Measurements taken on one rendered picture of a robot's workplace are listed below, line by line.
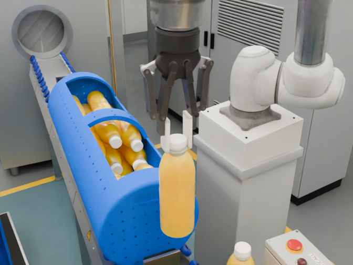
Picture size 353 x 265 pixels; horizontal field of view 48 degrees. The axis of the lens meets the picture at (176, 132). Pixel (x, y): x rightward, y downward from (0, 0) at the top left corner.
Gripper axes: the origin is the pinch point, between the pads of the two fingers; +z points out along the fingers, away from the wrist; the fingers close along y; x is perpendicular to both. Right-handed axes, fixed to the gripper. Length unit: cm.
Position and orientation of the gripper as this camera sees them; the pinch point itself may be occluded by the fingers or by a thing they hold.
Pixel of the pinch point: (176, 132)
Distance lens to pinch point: 76.3
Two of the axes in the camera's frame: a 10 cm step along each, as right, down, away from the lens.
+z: -0.1, 8.7, 4.9
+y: -9.2, 1.8, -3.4
